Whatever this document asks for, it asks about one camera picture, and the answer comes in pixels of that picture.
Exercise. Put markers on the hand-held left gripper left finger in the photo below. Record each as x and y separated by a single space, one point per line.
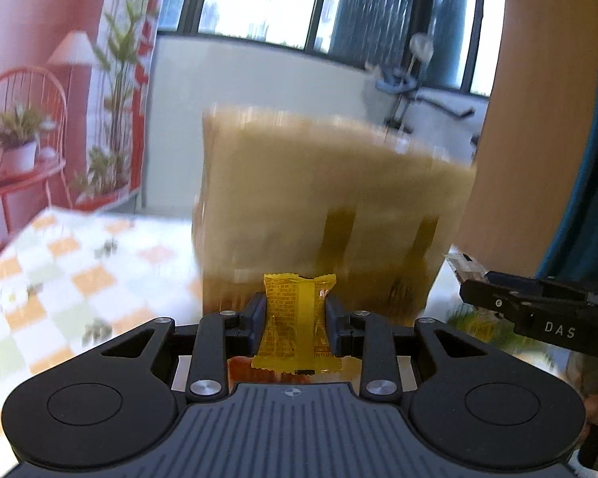
259 323

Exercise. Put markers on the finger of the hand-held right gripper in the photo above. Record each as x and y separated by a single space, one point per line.
493 301
543 289

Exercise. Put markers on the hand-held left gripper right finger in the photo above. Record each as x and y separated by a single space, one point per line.
331 323

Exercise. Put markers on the small yellow snack packet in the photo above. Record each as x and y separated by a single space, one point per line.
294 318

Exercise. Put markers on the clear snack packet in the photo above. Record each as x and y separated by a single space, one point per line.
466 266

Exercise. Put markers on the plastic-wrapped cardboard box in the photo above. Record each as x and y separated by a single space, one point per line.
329 194

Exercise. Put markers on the orange snack packet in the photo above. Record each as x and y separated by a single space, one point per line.
239 371

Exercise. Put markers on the checkered tablecloth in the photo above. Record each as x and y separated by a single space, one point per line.
79 279

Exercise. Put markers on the red metal plant stand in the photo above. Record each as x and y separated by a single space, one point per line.
25 179

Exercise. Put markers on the printed bamboo banner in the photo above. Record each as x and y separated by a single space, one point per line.
122 84

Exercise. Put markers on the potted plant in white pot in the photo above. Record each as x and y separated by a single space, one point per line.
17 139

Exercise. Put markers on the black framed window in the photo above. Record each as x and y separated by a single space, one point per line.
329 5

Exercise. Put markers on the white shade floor lamp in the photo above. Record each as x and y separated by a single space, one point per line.
72 52

